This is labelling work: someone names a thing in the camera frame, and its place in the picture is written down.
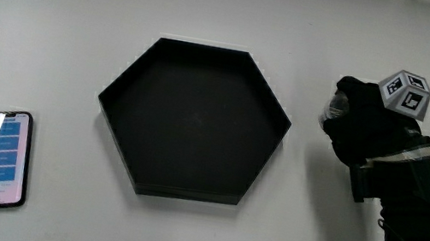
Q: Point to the black hexagonal tray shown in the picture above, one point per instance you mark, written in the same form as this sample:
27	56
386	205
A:
192	125

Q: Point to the person's right hand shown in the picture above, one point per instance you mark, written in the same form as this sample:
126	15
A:
369	127

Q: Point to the black smartphone with lit screen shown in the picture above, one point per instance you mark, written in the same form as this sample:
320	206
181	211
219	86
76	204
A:
1	160

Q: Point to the white desk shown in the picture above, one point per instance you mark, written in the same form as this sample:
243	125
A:
85	9

